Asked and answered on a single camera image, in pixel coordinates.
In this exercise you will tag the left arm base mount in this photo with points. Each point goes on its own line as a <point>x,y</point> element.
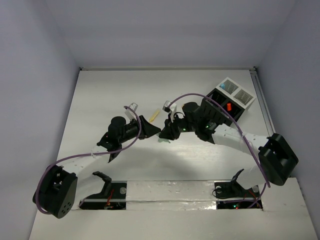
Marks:
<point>111,197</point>

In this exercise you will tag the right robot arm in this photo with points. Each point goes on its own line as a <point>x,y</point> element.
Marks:
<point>275,158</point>

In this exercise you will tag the green highlighter cap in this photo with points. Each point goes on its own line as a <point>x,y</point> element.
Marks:
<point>162,140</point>

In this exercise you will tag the yellow highlighter pen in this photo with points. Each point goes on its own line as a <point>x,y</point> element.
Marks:
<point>154,115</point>

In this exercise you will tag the white organizer container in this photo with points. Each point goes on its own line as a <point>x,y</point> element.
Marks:
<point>236,92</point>

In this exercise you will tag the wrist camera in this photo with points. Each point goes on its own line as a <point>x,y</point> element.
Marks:
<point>130,111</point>
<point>170,107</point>

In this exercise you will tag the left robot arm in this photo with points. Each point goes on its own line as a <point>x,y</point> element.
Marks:
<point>56,191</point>

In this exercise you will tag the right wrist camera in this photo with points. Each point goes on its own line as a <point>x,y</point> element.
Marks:
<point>170,107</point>

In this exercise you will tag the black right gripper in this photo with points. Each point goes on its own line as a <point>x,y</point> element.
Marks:
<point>169,131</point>

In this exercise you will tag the orange black highlighter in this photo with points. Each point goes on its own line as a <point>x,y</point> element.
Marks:
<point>229,107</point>

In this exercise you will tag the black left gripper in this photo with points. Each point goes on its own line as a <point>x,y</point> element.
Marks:
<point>143,127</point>

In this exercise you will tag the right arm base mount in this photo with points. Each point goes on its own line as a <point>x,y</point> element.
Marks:
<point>231,195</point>

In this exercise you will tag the black organizer container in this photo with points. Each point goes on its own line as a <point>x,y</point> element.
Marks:
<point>212,111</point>

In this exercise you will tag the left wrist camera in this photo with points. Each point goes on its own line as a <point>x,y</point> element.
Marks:
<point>130,111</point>

